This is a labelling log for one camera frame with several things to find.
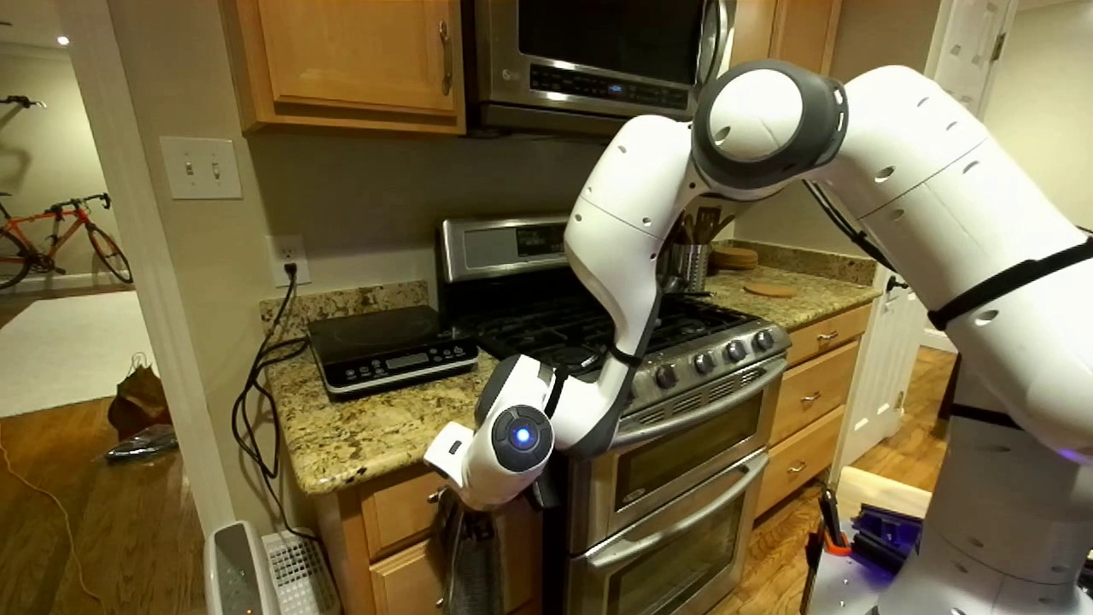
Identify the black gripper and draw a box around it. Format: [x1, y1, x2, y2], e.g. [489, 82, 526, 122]
[444, 499, 514, 548]

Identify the narrow deep wooden drawer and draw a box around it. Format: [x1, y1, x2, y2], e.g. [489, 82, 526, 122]
[365, 536, 454, 615]

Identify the shallow wooden drawer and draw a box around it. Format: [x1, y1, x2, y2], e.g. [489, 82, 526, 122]
[782, 300, 874, 368]

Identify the narrow wooden base cabinet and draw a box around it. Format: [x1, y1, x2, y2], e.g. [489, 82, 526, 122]
[312, 457, 551, 615]

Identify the short granite countertop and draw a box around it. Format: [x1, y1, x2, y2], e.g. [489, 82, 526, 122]
[256, 281, 510, 499]

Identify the white grille panel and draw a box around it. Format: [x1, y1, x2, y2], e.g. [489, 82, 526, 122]
[259, 527, 340, 615]

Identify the black induction cooktop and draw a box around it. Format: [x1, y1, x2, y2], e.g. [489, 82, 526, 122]
[305, 300, 485, 404]

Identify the white space heater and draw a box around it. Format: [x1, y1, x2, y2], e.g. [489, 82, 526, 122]
[200, 517, 284, 615]

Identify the stainless steel gas stove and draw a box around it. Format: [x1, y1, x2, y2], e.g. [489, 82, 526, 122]
[438, 211, 795, 615]

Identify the dark shoe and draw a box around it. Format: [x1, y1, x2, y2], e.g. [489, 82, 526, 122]
[101, 420, 182, 467]

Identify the brown bag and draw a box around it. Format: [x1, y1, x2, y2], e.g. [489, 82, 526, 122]
[107, 362, 177, 439]

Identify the round wooden board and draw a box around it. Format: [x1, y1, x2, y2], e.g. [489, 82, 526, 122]
[710, 241, 765, 274]

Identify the flat wooden board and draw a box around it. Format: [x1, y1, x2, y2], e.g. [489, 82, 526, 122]
[745, 278, 799, 303]

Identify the long granite countertop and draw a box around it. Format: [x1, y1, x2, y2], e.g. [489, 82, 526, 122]
[698, 238, 882, 335]

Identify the light wooden board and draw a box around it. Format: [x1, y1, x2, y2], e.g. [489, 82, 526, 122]
[832, 460, 934, 527]

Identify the dark purple box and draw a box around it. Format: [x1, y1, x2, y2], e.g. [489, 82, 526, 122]
[846, 504, 933, 575]

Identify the white panel door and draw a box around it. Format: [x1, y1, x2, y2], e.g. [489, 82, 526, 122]
[826, 0, 1020, 490]

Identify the white area rug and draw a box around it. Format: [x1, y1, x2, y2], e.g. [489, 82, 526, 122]
[0, 288, 157, 420]

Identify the wooden upper cabinet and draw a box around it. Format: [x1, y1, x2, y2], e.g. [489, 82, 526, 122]
[219, 0, 470, 135]
[731, 0, 846, 82]

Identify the stainless steel microwave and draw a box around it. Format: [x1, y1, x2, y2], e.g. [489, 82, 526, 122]
[461, 0, 738, 135]

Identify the red bicycle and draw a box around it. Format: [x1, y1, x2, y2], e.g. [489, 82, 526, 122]
[0, 189, 136, 295]

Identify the black bicycle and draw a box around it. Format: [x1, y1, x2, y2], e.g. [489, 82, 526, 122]
[0, 92, 42, 129]

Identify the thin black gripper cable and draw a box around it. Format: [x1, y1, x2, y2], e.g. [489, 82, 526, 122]
[544, 338, 646, 404]

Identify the black power cable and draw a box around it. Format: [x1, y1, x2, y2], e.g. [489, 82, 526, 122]
[227, 263, 326, 544]

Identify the white wall outlet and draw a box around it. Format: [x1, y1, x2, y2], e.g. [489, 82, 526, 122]
[269, 253, 315, 289]

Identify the white light switch plate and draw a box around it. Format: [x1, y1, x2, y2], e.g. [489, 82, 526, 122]
[157, 134, 244, 206]

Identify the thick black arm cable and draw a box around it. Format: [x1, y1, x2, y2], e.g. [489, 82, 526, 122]
[799, 182, 907, 282]

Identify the black arm strap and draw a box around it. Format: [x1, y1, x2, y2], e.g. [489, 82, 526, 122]
[924, 236, 1093, 335]

